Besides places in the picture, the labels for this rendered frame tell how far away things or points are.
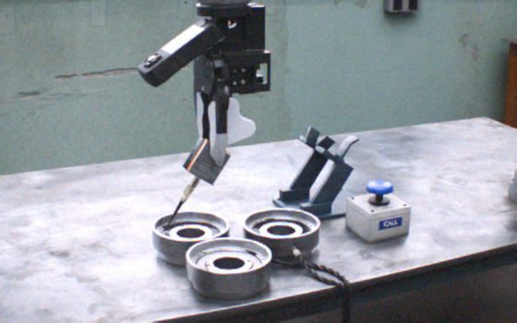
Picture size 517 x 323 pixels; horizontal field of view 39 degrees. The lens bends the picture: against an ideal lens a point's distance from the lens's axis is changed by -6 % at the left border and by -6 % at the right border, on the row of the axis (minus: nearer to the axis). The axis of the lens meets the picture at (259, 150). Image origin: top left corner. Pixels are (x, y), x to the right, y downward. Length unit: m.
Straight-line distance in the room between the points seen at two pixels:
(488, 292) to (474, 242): 0.42
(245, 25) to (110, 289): 0.38
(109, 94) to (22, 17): 0.40
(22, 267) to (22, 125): 1.56
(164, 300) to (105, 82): 1.72
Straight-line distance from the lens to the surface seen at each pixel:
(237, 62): 0.99
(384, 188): 1.10
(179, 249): 1.01
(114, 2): 2.57
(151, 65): 0.97
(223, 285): 0.92
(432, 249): 1.09
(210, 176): 1.04
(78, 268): 1.03
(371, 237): 1.10
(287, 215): 1.10
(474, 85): 3.32
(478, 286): 1.56
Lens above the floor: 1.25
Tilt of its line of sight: 17 degrees down
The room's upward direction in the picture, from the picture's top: straight up
